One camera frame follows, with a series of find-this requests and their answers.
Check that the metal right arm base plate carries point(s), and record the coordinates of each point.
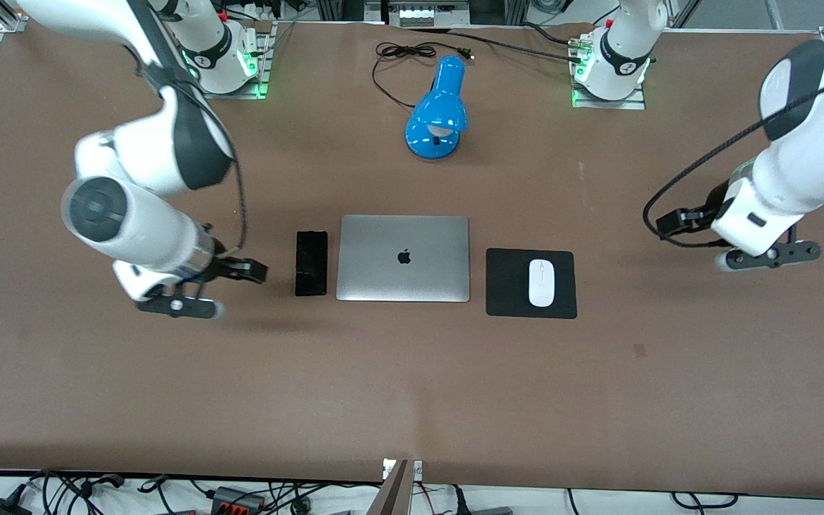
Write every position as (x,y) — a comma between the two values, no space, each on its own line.
(263,50)

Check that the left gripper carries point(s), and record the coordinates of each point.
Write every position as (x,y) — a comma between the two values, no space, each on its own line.
(705,213)

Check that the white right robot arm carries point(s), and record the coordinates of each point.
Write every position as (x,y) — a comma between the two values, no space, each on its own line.
(140,229)

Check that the wooden camera stand post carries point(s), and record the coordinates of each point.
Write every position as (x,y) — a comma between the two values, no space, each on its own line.
(394,493)

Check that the white computer mouse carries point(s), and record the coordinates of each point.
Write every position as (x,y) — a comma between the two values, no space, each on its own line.
(541,283)

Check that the blue desk lamp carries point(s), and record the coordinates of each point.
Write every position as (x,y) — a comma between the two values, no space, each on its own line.
(440,107)

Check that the grey power strip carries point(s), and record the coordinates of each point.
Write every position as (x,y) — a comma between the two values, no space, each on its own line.
(430,14)

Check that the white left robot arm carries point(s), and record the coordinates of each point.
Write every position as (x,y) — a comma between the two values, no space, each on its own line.
(812,157)

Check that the black mouse pad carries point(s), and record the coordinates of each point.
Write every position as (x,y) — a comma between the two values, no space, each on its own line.
(508,283)

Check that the black smartphone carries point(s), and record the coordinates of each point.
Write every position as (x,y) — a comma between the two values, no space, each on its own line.
(311,263)

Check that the black power adapter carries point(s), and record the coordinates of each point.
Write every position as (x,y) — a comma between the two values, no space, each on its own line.
(1,508)

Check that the silver laptop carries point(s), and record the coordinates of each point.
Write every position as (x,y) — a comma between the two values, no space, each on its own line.
(383,272)

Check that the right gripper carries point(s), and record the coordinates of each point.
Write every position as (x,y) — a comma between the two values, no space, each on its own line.
(229,267)

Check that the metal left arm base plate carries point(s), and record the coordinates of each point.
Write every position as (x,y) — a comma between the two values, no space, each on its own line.
(637,104)

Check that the grey orange connector block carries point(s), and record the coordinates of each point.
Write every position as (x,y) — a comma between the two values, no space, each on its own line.
(237,499)

